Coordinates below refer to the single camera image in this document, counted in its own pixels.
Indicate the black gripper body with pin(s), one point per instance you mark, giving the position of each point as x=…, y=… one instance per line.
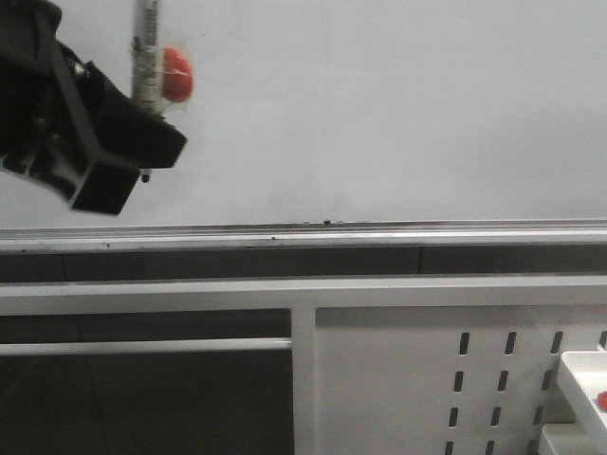
x=45, y=122

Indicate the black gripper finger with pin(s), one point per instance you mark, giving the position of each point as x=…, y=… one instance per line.
x=126, y=129
x=99, y=184

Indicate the white black whiteboard marker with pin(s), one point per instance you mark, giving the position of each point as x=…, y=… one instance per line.
x=147, y=55

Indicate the red round magnet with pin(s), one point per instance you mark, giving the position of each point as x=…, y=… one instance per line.
x=177, y=76

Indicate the white metal pegboard rack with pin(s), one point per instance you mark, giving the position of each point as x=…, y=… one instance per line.
x=346, y=366

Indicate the white plastic bin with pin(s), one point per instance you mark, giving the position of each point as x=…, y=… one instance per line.
x=581, y=378

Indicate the small red object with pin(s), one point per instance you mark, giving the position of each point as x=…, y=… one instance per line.
x=602, y=400

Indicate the large whiteboard with aluminium frame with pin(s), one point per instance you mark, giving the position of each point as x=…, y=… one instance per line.
x=434, y=119

